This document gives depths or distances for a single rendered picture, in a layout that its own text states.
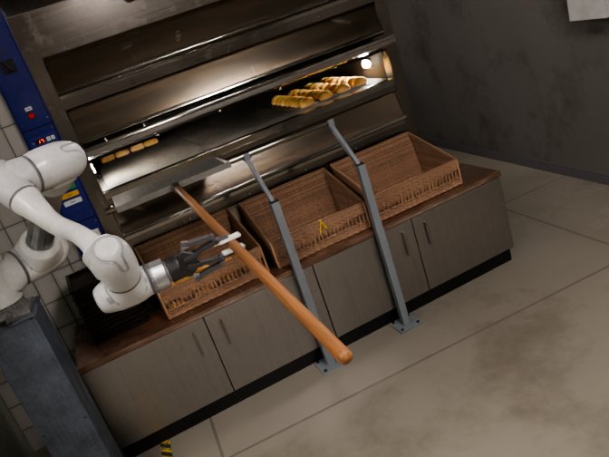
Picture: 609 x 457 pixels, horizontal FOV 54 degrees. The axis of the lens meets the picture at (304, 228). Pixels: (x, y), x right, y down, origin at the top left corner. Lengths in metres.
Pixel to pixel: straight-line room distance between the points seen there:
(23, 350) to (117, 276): 1.06
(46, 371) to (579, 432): 2.07
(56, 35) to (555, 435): 2.80
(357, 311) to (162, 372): 1.05
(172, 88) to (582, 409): 2.42
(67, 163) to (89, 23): 1.26
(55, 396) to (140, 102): 1.49
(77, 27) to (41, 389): 1.69
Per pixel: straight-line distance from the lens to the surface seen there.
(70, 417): 2.74
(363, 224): 3.16
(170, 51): 3.23
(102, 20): 3.24
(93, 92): 3.23
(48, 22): 3.23
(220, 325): 2.98
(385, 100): 3.72
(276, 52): 3.42
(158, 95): 3.26
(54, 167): 2.09
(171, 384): 3.06
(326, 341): 1.14
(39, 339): 2.58
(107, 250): 1.58
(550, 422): 2.63
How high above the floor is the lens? 1.77
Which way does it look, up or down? 20 degrees down
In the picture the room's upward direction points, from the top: 19 degrees counter-clockwise
